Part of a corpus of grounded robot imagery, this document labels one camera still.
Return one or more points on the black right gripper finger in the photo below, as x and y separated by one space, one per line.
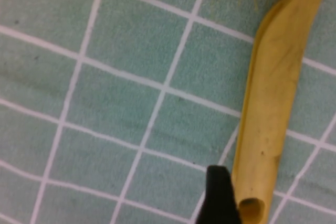
219 197

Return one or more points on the yellow hand brush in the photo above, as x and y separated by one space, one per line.
275 90

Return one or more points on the green checked tablecloth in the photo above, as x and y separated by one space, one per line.
105 103

